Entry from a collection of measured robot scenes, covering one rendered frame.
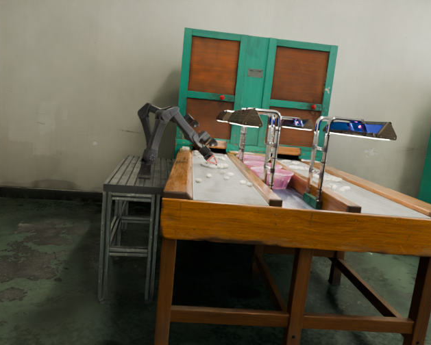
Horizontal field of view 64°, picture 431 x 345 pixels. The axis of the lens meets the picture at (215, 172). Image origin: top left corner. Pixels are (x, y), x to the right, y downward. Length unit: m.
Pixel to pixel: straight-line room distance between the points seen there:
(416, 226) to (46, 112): 3.53
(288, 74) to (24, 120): 2.72
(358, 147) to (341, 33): 1.36
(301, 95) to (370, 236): 1.98
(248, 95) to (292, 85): 0.41
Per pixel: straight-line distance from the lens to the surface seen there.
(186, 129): 2.21
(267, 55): 3.24
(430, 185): 4.67
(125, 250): 1.97
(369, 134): 1.63
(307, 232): 1.44
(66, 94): 4.04
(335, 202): 1.62
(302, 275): 1.57
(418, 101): 5.03
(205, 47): 3.19
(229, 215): 1.35
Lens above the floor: 1.06
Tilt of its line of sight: 9 degrees down
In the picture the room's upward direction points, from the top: 6 degrees clockwise
